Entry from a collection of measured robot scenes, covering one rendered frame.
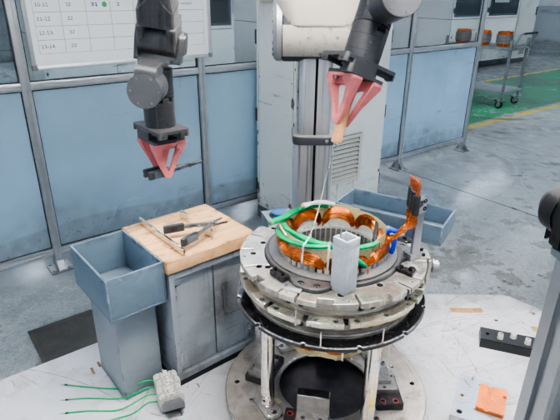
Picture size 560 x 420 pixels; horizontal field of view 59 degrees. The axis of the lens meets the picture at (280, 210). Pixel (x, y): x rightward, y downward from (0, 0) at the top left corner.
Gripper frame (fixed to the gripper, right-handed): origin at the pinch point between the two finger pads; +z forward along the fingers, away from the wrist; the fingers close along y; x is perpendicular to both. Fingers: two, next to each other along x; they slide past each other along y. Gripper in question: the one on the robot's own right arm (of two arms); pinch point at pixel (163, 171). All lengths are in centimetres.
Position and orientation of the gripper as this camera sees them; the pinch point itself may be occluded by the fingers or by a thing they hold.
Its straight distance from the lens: 99.7
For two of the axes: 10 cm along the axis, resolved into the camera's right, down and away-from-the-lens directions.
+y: 6.5, 3.2, -6.9
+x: 7.6, -2.5, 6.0
